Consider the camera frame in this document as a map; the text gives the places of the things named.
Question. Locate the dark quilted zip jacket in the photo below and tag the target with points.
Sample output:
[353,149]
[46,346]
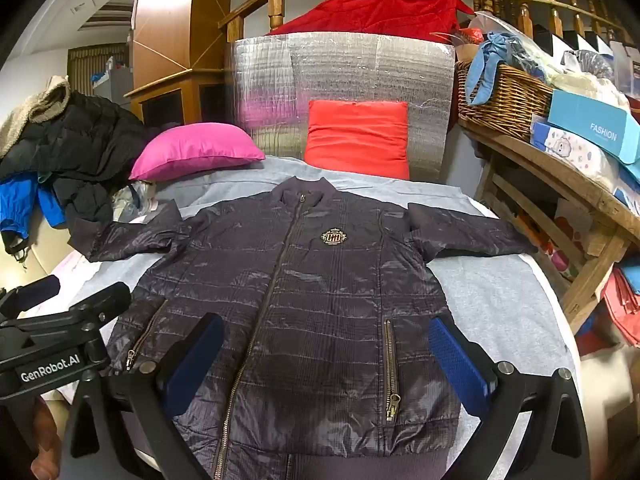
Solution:
[325,285]

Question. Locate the wicker basket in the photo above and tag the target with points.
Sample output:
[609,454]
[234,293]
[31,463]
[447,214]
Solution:
[510,100]

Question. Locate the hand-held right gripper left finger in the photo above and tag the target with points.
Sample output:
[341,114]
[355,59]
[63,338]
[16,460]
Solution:
[195,360]

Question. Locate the wooden cabinet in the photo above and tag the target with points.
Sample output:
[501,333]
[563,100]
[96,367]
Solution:
[170,25]

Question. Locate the beige fleece garment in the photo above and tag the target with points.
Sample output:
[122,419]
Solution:
[30,110]

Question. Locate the light blue cardboard box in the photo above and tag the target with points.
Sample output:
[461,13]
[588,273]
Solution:
[590,120]

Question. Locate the white patterned box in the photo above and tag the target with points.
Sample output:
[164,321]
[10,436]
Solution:
[570,147]

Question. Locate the pink pillow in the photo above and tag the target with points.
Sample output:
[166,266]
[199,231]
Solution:
[195,150]

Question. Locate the cream sofa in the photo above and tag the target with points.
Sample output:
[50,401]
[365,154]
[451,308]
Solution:
[40,260]

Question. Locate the light blue cloth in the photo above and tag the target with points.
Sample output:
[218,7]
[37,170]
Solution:
[492,52]

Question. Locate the wooden bench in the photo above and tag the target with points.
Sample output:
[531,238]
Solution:
[550,170]

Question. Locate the patterned plastic bag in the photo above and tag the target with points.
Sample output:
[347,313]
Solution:
[135,200]

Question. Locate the wooden stair railing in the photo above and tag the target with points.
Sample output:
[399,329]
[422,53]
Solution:
[276,10]

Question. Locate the clear plastic bag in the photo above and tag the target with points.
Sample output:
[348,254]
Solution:
[530,55]

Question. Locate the red pillow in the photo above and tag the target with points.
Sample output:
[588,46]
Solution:
[357,135]

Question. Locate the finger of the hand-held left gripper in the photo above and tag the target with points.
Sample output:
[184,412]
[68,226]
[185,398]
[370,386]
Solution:
[100,300]
[37,291]

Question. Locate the pile of dark clothes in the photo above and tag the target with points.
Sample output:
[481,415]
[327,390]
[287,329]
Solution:
[85,135]

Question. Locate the grey blanket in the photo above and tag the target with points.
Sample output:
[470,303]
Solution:
[500,300]

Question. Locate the blue garment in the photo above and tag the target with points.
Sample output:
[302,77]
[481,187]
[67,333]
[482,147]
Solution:
[17,200]

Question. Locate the silver foil insulation mat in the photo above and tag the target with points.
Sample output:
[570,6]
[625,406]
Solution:
[350,65]

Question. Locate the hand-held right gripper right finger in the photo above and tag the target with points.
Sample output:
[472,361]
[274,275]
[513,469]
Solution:
[460,365]

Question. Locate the red quilted blanket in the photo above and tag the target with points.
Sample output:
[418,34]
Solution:
[380,10]

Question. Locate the person's left hand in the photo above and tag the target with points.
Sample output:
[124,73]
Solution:
[45,440]

